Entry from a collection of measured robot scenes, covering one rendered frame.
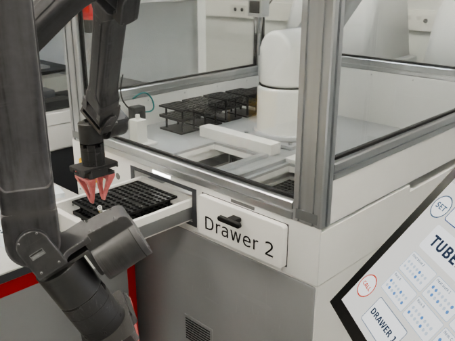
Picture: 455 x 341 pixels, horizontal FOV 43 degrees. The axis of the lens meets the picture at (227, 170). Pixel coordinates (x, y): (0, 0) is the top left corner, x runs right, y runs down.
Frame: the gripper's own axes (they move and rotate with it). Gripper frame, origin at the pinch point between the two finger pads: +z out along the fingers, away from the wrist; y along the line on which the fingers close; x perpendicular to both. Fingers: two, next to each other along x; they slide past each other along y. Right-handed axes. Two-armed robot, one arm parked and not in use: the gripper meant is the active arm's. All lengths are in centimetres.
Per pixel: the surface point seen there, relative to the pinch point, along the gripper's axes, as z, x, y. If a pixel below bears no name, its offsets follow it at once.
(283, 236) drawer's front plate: 5.7, 40.6, -23.8
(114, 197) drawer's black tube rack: 4.9, -7.9, -10.0
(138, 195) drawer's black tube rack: 4.8, -4.1, -15.1
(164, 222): 9.3, 7.6, -14.8
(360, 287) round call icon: -4, 75, -2
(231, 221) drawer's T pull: 4.6, 27.6, -19.9
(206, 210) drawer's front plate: 6.1, 14.8, -23.0
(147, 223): 7.7, 7.5, -9.2
